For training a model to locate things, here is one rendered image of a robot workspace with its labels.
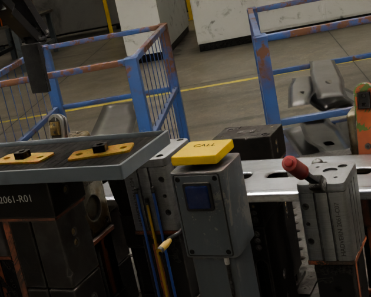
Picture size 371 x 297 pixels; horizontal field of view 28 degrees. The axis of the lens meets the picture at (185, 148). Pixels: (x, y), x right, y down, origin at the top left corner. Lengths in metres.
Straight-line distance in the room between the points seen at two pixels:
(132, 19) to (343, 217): 8.45
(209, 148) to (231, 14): 8.44
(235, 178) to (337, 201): 0.17
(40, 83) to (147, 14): 8.30
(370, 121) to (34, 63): 0.59
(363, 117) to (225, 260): 0.50
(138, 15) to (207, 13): 0.86
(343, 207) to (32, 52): 0.47
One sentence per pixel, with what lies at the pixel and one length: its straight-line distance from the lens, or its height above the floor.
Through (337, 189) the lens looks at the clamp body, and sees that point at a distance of 1.00.
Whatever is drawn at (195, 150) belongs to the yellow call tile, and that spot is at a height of 1.16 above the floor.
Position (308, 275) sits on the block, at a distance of 1.55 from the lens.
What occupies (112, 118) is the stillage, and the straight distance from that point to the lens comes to 4.21.
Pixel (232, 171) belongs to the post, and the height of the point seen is 1.13.
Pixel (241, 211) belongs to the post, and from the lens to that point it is 0.91.
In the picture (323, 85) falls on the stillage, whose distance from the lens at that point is 3.69.
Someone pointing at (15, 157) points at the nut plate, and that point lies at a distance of 1.03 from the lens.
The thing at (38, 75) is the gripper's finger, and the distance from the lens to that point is 1.06.
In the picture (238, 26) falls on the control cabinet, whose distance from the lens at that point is 9.33.
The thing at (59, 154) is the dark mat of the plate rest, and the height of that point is 1.16.
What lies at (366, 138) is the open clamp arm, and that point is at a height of 1.02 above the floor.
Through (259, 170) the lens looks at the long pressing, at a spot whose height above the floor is 1.00.
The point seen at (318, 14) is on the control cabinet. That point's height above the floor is 0.20.
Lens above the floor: 1.40
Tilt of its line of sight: 16 degrees down
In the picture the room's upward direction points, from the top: 11 degrees counter-clockwise
